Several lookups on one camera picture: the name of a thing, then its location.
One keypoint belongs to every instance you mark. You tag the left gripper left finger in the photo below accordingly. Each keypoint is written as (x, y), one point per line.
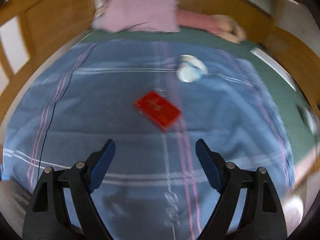
(47, 216)

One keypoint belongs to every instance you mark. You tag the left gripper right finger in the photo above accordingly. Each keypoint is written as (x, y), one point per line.
(262, 216)

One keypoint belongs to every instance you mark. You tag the red cigarette box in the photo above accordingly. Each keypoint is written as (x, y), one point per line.
(161, 112)

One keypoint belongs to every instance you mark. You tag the white blue paper cup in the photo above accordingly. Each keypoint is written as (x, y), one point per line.
(190, 69)

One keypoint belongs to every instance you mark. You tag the green bed mat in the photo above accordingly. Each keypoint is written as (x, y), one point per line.
(289, 101)

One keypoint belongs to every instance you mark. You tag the blue plaid blanket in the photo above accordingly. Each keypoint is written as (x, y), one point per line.
(155, 187)

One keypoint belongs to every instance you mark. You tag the white oval object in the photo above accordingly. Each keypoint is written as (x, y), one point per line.
(310, 119)

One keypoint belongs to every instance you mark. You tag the white flat board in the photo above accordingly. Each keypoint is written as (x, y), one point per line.
(278, 68)

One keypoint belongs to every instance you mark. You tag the pink pillow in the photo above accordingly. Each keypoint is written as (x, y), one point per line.
(155, 16)

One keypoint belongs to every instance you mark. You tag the wooden bed frame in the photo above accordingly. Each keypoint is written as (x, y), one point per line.
(47, 25)

